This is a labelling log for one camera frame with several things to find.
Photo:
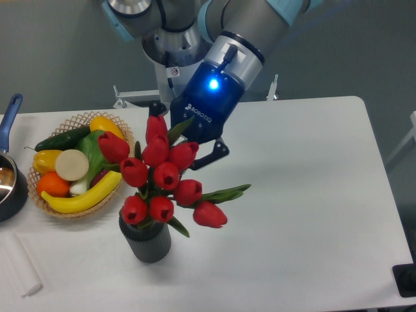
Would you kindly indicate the white frame at right edge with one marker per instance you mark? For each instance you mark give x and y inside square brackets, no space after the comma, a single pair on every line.
[406,144]

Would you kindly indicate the yellow squash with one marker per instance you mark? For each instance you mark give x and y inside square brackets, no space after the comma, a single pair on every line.
[105,124]

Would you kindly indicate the dark grey ribbed vase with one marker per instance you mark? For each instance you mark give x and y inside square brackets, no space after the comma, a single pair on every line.
[150,244]

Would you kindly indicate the green cucumber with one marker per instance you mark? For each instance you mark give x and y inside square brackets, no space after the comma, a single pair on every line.
[62,141]

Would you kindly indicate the beige round disc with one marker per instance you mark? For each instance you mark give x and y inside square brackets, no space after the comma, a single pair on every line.
[71,165]

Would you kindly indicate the red tulip bouquet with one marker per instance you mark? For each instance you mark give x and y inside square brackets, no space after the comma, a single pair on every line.
[156,172]

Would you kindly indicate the black device at table edge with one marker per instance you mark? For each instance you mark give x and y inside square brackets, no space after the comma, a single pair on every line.
[405,279]

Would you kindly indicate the woven wicker basket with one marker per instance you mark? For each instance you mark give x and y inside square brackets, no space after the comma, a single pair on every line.
[77,121]

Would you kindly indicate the white rolled cloth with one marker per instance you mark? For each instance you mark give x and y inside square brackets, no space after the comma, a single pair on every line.
[23,272]

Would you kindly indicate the dark pot with blue handle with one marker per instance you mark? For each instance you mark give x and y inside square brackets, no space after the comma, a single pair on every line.
[14,191]

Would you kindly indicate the orange fruit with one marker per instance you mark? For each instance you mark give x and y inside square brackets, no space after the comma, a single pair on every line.
[53,184]

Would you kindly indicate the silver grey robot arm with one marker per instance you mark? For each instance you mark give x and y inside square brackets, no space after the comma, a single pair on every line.
[260,24]

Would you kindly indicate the green bok choy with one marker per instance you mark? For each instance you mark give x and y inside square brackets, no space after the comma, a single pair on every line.
[90,147]

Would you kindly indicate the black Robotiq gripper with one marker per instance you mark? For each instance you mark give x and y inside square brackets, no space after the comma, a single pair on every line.
[208,99]

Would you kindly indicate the purple eggplant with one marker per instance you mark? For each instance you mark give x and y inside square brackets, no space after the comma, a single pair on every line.
[98,177]

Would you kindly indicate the yellow banana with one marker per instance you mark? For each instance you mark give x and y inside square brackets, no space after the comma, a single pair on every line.
[81,203]

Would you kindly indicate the yellow bell pepper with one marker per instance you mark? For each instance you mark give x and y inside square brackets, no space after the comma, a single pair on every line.
[44,161]

